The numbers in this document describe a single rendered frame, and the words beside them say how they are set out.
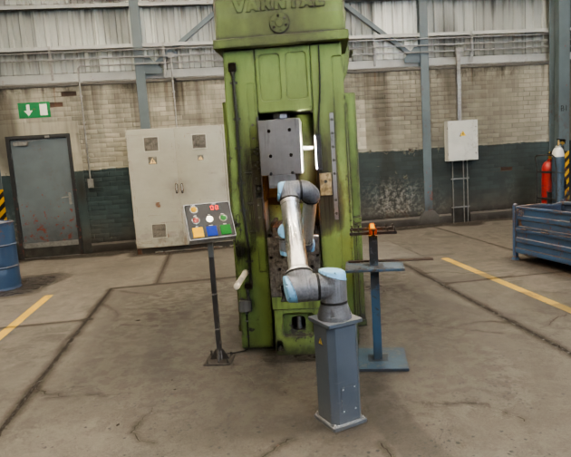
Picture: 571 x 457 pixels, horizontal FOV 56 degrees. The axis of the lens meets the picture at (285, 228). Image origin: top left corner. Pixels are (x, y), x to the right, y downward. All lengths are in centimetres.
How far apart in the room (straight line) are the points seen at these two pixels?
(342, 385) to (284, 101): 211
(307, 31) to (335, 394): 251
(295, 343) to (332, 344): 120
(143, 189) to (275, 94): 548
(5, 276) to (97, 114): 354
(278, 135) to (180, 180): 540
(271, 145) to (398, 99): 675
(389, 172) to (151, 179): 439
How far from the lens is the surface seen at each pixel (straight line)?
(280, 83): 409
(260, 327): 428
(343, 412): 308
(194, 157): 917
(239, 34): 414
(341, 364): 298
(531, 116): 1165
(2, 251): 778
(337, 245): 409
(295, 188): 312
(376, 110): 1033
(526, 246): 722
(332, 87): 406
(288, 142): 390
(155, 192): 924
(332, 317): 290
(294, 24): 411
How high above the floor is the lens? 150
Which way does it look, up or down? 8 degrees down
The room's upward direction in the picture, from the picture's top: 4 degrees counter-clockwise
